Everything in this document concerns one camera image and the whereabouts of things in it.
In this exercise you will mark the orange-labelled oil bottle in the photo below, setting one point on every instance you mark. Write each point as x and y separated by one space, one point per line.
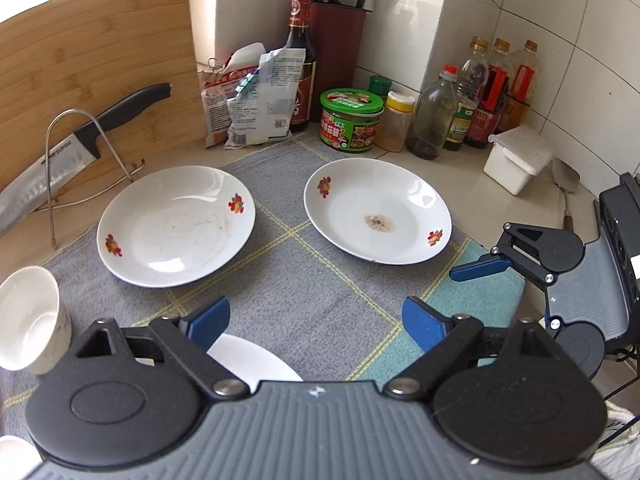
525 80

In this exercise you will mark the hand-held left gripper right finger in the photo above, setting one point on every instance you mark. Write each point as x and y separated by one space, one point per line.
422 322

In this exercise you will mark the metal spatula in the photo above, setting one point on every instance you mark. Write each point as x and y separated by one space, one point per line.
565 175

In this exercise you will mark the bamboo cutting board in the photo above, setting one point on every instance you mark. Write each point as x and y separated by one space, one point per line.
100 60

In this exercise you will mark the plain white bowl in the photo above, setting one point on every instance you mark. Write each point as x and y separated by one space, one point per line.
25 310

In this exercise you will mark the white lidded container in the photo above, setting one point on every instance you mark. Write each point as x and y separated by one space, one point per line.
510 165

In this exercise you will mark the yellow-lidded spice jar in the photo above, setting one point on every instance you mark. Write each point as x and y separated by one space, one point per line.
392 130

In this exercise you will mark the gold-capped dark vinegar bottle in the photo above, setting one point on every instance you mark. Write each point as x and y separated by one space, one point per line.
470 75

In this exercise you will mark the dark soy sauce bottle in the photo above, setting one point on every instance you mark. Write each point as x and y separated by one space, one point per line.
300 40

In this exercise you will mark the white quilted cloth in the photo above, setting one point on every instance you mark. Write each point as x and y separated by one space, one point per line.
625 425

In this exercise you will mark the green-lidded sauce jar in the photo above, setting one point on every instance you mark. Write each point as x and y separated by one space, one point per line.
350 125

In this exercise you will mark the small green-capped bottle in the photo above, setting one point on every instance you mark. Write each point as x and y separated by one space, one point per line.
379 85

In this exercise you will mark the red-labelled sauce bottle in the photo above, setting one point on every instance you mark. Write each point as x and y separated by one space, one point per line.
492 105

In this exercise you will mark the red and white packet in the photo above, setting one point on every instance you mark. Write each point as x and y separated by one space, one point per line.
217 110

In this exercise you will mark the white plate with flower print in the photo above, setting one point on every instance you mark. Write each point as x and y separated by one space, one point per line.
175 230
360 195

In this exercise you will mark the dark red knife block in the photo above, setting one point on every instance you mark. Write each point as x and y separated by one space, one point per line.
337 50

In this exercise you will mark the blue and white packet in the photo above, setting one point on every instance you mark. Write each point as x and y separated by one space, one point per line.
270 105

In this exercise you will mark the plain white plate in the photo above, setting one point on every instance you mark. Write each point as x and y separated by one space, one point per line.
255 360

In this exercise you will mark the grey plaid cloth mat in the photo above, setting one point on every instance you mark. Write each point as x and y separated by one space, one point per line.
310 285

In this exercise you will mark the red-capped clear bottle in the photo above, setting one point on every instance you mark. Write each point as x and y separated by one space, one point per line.
432 115

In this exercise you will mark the large white bowl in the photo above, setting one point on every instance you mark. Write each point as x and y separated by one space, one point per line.
10 455

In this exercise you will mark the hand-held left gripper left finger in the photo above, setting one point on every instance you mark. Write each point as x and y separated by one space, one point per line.
207 317

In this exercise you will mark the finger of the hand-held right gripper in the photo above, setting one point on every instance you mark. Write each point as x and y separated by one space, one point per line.
475 267
554 322

